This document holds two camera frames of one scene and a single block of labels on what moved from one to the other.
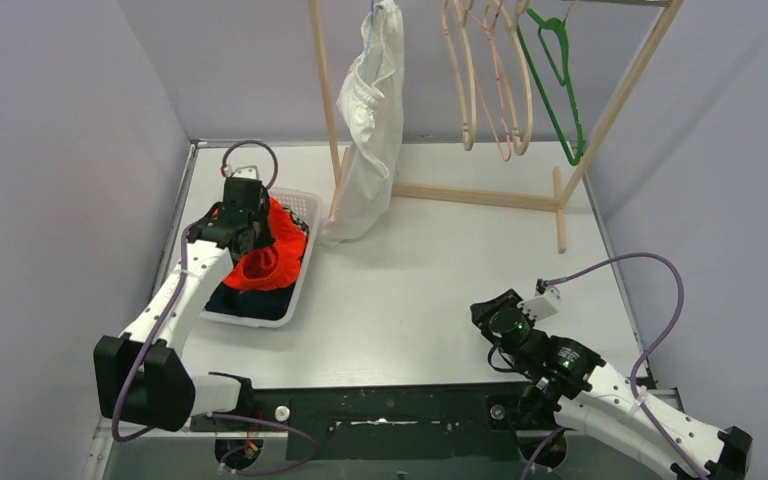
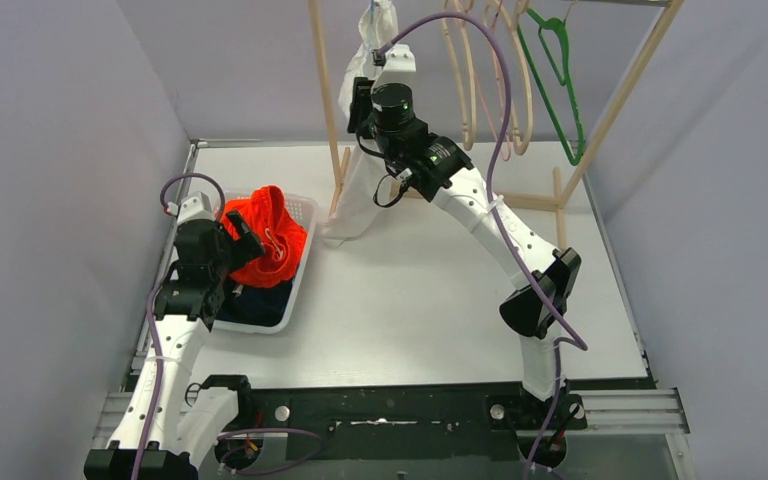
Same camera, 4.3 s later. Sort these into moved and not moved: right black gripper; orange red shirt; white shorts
Moved: right black gripper
Not moved: orange red shirt; white shorts
